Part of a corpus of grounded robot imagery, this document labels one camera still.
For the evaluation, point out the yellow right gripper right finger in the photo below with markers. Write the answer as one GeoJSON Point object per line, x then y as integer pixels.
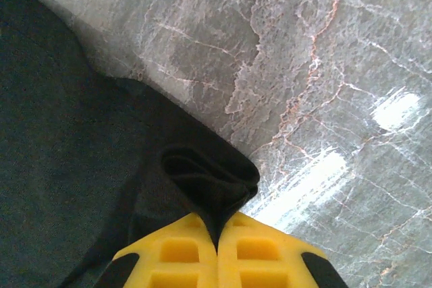
{"type": "Point", "coordinates": [260, 254]}

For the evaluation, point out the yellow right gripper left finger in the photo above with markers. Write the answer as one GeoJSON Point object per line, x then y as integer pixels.
{"type": "Point", "coordinates": [175, 251]}

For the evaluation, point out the black t-shirt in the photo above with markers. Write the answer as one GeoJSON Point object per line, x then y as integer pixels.
{"type": "Point", "coordinates": [67, 133]}

